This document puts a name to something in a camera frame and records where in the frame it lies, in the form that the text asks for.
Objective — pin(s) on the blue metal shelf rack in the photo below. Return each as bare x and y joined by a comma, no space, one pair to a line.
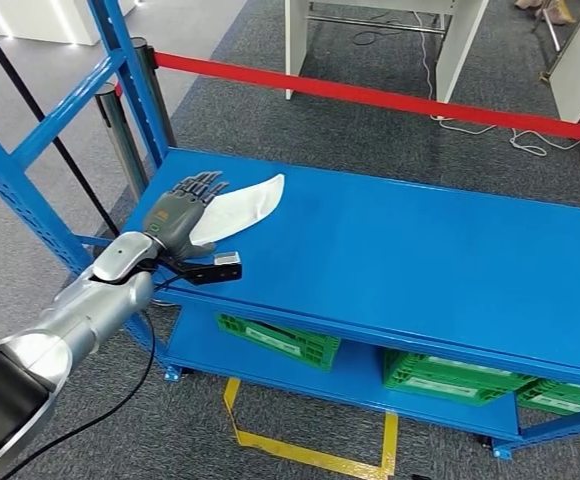
395,265

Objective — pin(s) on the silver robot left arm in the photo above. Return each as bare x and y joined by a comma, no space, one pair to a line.
70,324

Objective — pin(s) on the green plastic crate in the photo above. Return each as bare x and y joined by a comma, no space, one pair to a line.
565,397
445,381
290,343

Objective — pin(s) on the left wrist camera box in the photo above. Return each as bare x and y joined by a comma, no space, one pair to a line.
220,270

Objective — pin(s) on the red barrier belt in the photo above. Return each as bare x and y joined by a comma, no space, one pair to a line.
370,96

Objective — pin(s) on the chrome stanchion post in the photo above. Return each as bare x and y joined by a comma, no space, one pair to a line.
120,142
153,93

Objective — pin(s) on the metal chair frame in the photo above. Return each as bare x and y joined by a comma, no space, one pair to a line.
553,36

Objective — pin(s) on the white desk with crossbar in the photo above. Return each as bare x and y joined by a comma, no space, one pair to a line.
457,53

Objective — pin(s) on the black pole floor stand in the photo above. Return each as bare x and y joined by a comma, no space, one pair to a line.
45,116

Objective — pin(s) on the white lit display plinth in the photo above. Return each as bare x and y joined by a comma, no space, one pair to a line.
45,20

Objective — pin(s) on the person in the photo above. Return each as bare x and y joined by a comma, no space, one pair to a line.
553,10

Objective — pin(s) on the white plastic car part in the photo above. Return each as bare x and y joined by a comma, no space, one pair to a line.
240,208

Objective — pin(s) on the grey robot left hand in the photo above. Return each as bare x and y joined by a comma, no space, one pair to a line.
175,222

